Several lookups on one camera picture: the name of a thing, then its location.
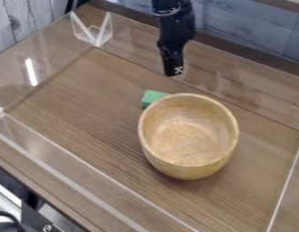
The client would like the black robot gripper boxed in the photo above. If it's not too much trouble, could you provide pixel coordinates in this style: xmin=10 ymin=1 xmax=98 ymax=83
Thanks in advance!
xmin=157 ymin=7 xmax=196 ymax=76

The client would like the green rectangular block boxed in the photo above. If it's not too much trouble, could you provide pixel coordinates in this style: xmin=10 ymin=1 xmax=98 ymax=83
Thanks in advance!
xmin=141 ymin=90 xmax=168 ymax=108

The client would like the wooden bowl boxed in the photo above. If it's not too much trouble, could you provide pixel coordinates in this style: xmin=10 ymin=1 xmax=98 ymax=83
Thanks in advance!
xmin=137 ymin=93 xmax=240 ymax=179

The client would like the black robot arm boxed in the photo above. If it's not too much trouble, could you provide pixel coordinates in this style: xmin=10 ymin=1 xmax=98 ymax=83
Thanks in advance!
xmin=151 ymin=0 xmax=196 ymax=76

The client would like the black metal table clamp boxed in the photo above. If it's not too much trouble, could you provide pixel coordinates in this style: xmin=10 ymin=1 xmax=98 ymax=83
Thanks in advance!
xmin=0 ymin=167 xmax=62 ymax=232

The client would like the clear acrylic corner bracket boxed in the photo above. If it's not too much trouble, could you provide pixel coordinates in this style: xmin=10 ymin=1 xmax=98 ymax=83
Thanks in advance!
xmin=70 ymin=12 xmax=112 ymax=47

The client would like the clear acrylic tray wall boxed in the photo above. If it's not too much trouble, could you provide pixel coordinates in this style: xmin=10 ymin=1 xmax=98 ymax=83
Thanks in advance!
xmin=0 ymin=110 xmax=200 ymax=232

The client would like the black cable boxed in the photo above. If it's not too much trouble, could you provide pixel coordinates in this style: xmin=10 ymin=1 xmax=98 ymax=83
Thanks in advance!
xmin=0 ymin=209 xmax=28 ymax=232

